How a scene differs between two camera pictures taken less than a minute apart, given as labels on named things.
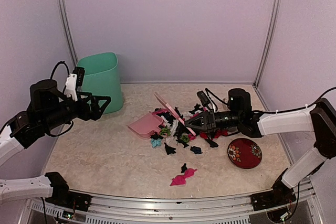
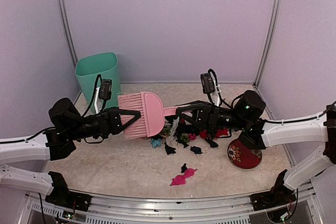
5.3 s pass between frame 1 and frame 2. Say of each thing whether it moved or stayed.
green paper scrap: stayed
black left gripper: moved
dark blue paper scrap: stayed
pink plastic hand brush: moved
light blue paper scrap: stayed
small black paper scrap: stayed
